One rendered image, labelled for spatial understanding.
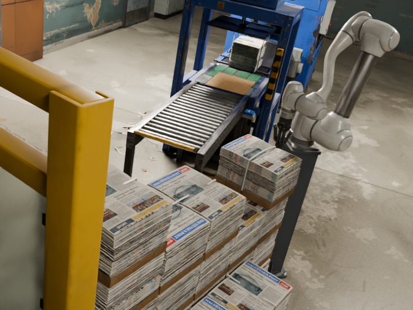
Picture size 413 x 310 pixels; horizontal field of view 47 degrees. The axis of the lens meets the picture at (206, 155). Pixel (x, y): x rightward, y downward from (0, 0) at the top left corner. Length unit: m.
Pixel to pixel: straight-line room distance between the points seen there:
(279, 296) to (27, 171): 1.64
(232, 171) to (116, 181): 1.05
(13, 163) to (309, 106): 1.79
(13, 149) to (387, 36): 2.11
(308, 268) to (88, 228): 2.80
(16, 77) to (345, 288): 3.02
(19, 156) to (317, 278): 2.83
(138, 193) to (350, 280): 2.38
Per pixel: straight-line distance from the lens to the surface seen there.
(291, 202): 3.19
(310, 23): 6.45
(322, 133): 2.86
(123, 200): 1.65
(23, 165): 1.12
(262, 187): 2.59
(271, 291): 2.48
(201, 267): 2.17
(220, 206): 2.12
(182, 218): 2.00
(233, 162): 2.64
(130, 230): 1.55
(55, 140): 0.97
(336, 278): 3.73
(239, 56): 5.02
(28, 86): 1.02
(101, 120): 0.93
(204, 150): 3.15
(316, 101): 2.62
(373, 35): 2.81
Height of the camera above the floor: 2.20
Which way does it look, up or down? 27 degrees down
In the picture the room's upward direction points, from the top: 11 degrees clockwise
